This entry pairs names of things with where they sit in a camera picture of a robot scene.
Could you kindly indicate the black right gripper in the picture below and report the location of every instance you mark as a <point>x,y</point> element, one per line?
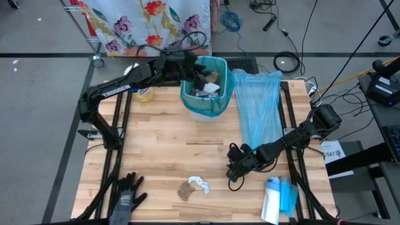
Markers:
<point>248,161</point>

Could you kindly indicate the black power strip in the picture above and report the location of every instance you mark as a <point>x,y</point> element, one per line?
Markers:
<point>269,23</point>

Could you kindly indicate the white plastic trash bin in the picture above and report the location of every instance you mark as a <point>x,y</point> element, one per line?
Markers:
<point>203,118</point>

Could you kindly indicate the red fabric item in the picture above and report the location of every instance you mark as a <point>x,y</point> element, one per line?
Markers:
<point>91,29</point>

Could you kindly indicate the light blue flat trash bag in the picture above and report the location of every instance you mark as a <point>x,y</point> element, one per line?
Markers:
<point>257,100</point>

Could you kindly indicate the white power strip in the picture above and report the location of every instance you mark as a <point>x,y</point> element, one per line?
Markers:
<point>312,90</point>

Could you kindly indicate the black floor mat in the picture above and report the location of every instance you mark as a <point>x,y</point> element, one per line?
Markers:
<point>245,65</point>

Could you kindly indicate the white plastic film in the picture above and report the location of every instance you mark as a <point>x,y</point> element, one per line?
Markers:
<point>197,180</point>

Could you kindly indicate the brown paper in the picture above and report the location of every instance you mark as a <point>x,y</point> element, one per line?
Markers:
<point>214,76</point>
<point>185,191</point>

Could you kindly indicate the white paper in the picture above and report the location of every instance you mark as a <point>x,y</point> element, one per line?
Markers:
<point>212,87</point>

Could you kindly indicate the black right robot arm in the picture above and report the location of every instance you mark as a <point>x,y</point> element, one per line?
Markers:
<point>297,137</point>

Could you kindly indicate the yellow Lysol wipes canister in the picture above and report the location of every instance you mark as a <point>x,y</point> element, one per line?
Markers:
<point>144,94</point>

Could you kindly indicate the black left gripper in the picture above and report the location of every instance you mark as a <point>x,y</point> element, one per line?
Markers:
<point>173,68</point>

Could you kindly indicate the blue plastic packet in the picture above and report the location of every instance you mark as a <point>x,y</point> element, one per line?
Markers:
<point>286,195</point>

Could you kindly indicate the black device with blue light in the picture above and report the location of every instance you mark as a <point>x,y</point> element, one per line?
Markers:
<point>382,89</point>

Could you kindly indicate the white paper sign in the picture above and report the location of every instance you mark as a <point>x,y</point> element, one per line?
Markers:
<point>332,153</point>

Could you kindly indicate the white floral cloth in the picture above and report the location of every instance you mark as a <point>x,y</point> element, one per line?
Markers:
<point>147,18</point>

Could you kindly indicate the white blue bag package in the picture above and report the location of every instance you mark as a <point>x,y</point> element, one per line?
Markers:
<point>270,203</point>

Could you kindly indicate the black metal bench frame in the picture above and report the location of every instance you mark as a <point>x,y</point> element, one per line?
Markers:
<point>356,159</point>

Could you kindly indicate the black keyboard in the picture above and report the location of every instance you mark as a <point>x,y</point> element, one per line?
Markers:
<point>393,140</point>

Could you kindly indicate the tan post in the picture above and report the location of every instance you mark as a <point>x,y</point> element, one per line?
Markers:
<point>215,15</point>

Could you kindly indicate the black caster wheel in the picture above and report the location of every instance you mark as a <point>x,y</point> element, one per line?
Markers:
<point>13,3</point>
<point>379,40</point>

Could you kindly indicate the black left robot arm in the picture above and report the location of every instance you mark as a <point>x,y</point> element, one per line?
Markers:
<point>115,90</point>

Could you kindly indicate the grey side table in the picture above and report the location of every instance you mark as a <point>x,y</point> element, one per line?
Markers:
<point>379,118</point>

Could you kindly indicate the black grey work glove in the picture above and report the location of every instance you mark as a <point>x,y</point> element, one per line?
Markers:
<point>125,200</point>

